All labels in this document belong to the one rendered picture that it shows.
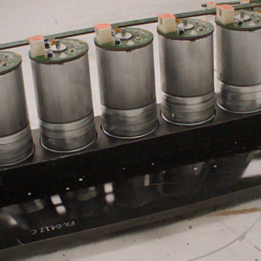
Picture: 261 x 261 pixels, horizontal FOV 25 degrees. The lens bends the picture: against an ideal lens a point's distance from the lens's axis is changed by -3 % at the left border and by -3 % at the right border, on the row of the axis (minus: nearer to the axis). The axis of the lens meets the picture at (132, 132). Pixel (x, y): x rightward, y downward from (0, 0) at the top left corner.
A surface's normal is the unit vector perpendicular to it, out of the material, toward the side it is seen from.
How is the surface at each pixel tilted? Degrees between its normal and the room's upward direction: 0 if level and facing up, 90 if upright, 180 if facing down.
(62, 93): 90
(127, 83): 90
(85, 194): 0
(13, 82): 90
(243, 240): 0
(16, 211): 0
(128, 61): 90
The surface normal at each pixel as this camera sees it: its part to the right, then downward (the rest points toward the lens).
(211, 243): -0.06, -0.88
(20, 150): 0.72, 0.29
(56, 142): -0.33, 0.47
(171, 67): -0.63, 0.40
